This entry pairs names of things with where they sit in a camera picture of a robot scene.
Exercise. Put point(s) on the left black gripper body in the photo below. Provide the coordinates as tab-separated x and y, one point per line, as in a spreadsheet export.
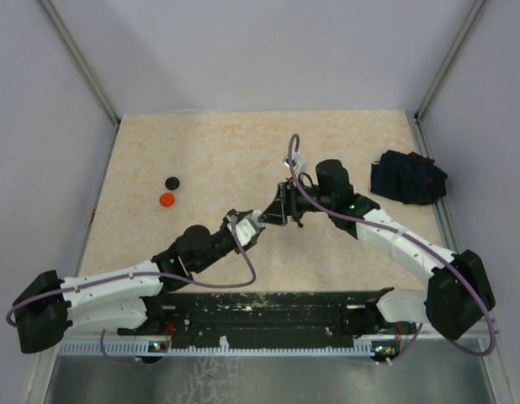
224	226

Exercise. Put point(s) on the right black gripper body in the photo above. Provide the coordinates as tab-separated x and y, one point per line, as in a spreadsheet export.
299	203

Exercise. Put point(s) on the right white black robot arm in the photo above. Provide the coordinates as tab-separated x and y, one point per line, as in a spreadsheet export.
455	293

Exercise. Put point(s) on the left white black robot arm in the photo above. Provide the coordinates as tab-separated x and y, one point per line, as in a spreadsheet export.
52	307

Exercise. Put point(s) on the dark navy crumpled cloth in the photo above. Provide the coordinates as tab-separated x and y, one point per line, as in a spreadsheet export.
409	178

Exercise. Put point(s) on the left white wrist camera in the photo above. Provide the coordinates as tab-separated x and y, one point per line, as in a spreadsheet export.
247	228

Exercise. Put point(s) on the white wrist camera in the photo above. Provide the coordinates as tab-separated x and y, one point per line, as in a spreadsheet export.
296	161
247	228

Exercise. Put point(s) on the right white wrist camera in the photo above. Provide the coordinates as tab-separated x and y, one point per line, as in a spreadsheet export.
296	161

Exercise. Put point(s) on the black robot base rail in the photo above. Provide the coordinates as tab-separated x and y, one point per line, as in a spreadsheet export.
266	319

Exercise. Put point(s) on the right aluminium frame post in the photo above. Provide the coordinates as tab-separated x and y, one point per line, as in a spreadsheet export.
464	33

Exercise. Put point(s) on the aluminium frame post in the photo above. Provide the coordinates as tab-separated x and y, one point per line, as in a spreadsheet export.
464	33
79	60

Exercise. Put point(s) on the left aluminium frame post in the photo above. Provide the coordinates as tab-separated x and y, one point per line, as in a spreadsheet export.
79	60

